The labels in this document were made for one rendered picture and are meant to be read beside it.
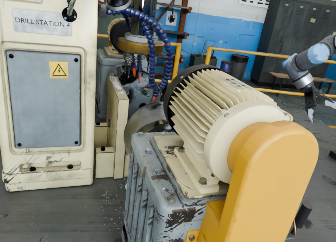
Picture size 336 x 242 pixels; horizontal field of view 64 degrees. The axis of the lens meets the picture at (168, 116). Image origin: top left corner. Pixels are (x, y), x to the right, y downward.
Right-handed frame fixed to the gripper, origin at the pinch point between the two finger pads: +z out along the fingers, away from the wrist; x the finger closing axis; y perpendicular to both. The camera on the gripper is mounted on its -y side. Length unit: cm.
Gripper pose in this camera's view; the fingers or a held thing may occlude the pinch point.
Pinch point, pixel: (327, 118)
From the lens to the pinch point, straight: 160.9
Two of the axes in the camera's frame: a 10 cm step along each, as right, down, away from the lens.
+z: 5.6, 8.3, -0.1
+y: 5.7, -3.7, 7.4
